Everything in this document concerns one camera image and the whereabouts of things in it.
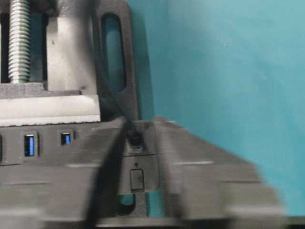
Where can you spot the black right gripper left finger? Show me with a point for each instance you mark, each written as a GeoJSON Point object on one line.
{"type": "Point", "coordinates": [74, 198]}

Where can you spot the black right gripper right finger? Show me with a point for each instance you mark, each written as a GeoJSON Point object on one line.
{"type": "Point", "coordinates": [206, 187]}

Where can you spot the black multi-port USB hub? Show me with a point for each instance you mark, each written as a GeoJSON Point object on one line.
{"type": "Point", "coordinates": [30, 154]}

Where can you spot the black bench vise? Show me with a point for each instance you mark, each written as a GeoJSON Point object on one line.
{"type": "Point", "coordinates": [67, 62]}

